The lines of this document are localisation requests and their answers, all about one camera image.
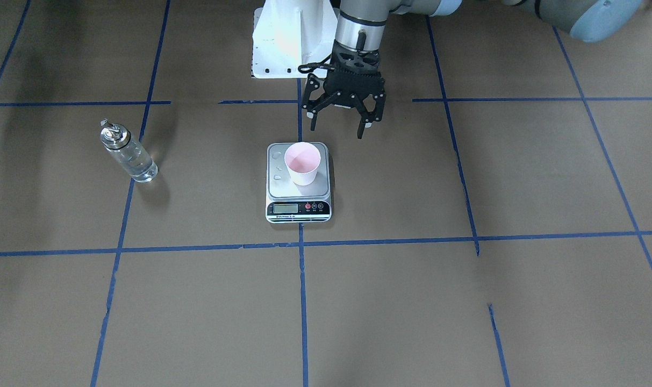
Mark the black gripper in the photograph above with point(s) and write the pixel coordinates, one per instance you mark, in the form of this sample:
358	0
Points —
320	97

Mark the pink paper cup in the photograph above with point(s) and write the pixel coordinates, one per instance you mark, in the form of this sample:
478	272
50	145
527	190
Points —
302	160

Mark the clear glass sauce bottle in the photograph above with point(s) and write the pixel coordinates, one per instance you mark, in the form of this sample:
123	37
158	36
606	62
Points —
128	152

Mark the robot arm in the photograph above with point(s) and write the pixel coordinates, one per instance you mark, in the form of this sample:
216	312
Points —
360	25

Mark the silver digital kitchen scale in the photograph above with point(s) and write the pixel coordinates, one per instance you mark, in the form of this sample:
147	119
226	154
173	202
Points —
287	202

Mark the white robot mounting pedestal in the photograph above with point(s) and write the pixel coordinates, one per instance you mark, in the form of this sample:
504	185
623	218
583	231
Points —
288	34

